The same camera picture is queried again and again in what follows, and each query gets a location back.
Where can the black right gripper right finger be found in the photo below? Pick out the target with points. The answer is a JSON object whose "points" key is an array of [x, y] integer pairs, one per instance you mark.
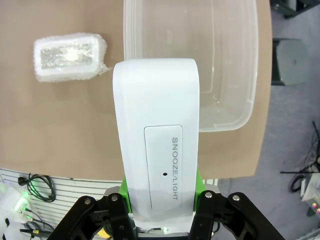
{"points": [[207, 217]]}

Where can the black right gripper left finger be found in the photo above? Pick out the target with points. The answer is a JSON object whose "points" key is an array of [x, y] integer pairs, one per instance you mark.
{"points": [[112, 215]]}

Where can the unwrapped white alarm clock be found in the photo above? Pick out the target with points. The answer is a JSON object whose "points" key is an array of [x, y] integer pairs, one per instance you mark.
{"points": [[155, 100]]}

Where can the bubble-wrapped white clock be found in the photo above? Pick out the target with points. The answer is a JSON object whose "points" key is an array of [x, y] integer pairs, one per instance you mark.
{"points": [[67, 57]]}

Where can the yellow connector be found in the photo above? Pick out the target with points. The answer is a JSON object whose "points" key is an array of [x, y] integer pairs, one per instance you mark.
{"points": [[105, 232]]}

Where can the white power box green lights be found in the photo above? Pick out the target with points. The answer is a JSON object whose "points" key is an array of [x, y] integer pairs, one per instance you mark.
{"points": [[12, 200]]}

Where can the grey device with lights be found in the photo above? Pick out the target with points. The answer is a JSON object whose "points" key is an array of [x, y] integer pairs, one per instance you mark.
{"points": [[310, 192]]}

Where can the clear plastic container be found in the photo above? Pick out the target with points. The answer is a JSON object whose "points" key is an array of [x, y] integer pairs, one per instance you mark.
{"points": [[212, 62]]}

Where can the black plastic stool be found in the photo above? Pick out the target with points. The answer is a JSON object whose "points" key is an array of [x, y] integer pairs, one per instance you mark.
{"points": [[290, 62]]}

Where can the white slotted base plate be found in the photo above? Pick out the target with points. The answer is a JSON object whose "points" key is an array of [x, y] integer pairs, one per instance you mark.
{"points": [[70, 185]]}

